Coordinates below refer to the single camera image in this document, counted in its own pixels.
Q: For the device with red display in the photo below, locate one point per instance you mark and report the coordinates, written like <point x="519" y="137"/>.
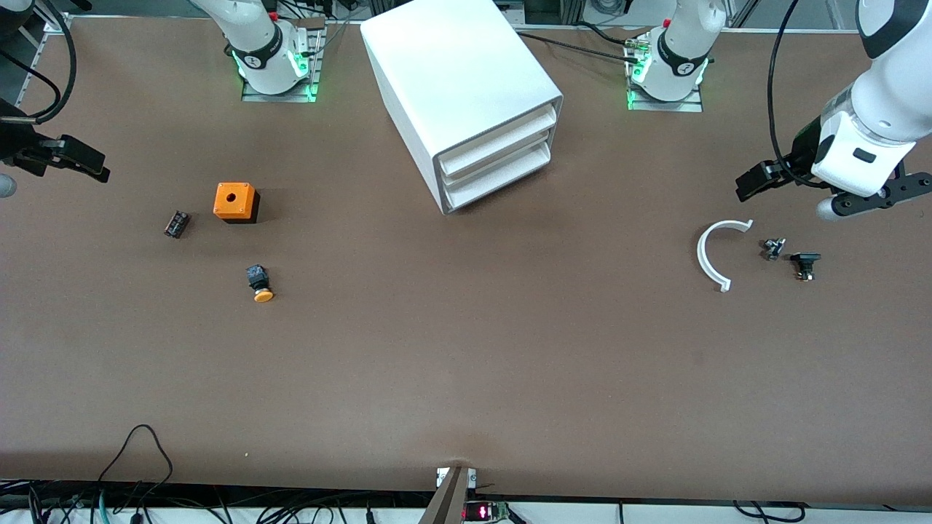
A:
<point x="484" y="511"/>

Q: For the orange box with black base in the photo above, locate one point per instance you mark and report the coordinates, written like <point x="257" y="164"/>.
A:
<point x="244" y="205"/>

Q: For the orange push button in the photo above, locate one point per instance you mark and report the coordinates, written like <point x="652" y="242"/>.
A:
<point x="263" y="295"/>

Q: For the white curved plastic arc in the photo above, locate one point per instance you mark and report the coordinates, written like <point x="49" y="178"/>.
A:
<point x="701" y="255"/>

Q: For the white drawer cabinet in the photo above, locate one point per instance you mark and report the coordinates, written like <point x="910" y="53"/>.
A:
<point x="451" y="73"/>

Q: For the aluminium corner bracket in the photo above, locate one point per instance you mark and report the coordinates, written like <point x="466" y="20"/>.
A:
<point x="57" y="24"/>

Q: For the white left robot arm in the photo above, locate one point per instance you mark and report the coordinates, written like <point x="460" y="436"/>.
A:
<point x="874" y="109"/>

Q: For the small grey metal part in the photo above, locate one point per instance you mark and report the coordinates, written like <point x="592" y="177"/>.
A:
<point x="773" y="249"/>

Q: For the white mounting bracket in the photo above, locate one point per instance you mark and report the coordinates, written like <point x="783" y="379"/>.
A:
<point x="441" y="477"/>

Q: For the brown camera mount post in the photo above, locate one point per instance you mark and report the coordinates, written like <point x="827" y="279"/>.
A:
<point x="448" y="502"/>

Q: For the small black switch part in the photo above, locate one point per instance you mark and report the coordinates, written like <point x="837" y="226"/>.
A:
<point x="804" y="259"/>

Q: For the white sliding drawer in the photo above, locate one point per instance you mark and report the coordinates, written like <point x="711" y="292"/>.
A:
<point x="502" y="180"/>
<point x="495" y="149"/>

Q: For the small black terminal block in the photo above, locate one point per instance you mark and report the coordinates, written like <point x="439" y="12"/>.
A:
<point x="177" y="224"/>

